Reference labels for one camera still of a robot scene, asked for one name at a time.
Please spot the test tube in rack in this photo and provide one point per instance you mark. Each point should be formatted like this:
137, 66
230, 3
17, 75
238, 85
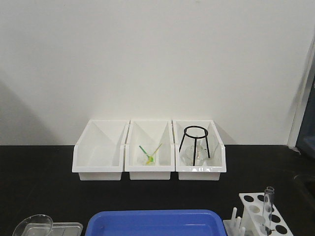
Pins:
269, 190

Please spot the left white storage bin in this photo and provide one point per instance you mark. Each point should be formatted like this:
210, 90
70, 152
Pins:
99, 153

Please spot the grey pegboard drying rack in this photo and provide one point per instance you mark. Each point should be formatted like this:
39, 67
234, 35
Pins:
306, 138

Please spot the blue plastic tray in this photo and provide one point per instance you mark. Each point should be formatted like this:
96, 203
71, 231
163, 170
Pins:
180, 222

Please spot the black wire tripod stand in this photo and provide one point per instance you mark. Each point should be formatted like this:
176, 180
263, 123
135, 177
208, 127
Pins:
198, 134

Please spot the white storage bin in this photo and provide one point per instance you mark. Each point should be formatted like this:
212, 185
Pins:
213, 167
99, 153
149, 134

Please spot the middle white storage bin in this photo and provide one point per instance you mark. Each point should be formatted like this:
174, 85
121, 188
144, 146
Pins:
149, 134

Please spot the clear glass flask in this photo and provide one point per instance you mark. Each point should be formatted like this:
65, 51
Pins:
194, 156

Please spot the clear glass test tube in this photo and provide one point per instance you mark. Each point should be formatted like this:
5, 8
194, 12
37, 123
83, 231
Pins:
267, 213

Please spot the clear glass beaker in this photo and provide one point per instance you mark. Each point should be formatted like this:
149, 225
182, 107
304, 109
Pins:
36, 225

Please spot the right white storage bin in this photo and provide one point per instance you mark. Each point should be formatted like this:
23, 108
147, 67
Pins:
213, 167

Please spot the green plastic spoon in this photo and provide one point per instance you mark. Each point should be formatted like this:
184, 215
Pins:
145, 151

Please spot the white test tube rack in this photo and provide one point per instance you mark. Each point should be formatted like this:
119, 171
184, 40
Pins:
249, 224

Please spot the grey plastic tray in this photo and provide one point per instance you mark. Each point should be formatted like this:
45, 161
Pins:
66, 229

